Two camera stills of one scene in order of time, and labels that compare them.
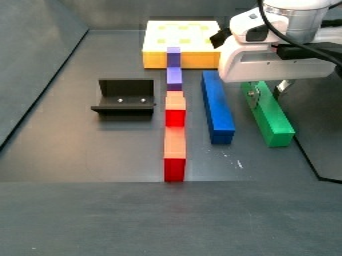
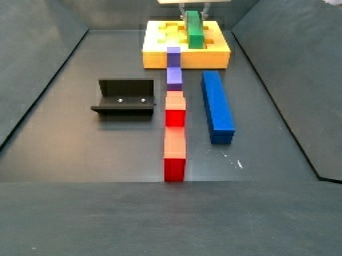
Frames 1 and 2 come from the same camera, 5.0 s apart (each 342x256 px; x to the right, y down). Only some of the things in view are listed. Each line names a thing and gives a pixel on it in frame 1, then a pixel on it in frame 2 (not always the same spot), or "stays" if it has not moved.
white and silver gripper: (250, 61) -> (183, 2)
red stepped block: (174, 137) stays
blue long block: (220, 117) stays
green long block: (274, 118) -> (195, 29)
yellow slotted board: (190, 35) stays
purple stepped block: (174, 69) stays
